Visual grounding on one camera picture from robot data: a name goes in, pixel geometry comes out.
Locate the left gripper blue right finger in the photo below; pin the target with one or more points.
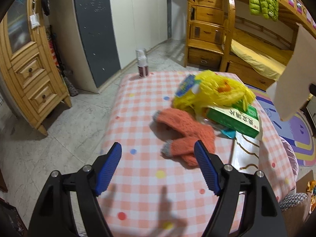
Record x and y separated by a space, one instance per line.
210 166

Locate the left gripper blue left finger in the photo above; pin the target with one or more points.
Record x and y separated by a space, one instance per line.
105 166

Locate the white brown striped wrapper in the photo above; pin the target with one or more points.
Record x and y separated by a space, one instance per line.
245 154

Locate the green medicine box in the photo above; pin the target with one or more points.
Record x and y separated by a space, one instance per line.
246 123

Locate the brown leather pouch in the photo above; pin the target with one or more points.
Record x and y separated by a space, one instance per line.
291 91

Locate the pink trash bag bin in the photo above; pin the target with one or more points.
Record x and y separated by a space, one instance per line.
291 156

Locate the orange knitted gloves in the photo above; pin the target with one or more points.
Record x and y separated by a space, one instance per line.
190 130

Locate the yellow bed sheet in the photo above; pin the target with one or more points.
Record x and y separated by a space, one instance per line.
263 64

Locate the rainbow oval rug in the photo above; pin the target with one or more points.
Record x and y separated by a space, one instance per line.
297 131

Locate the pink checkered tablecloth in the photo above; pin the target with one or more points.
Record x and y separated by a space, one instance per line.
158 188

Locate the wooden bunk bed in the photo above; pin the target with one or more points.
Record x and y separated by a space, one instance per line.
289 16

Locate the yellow yarn doll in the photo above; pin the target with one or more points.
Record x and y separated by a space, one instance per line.
198 92

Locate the green puffer jacket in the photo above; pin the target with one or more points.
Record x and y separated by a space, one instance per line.
266 8

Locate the cardboard box on floor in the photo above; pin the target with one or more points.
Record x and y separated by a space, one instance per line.
298 209

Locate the spray bottle white cap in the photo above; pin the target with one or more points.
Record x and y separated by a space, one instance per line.
142 62

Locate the wooden stair drawers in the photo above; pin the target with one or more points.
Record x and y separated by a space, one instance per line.
209 32

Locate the wooden cabinet with drawers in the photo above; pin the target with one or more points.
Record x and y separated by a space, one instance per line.
28 68

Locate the white wardrobe with portholes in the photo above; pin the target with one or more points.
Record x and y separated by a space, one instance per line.
112 31

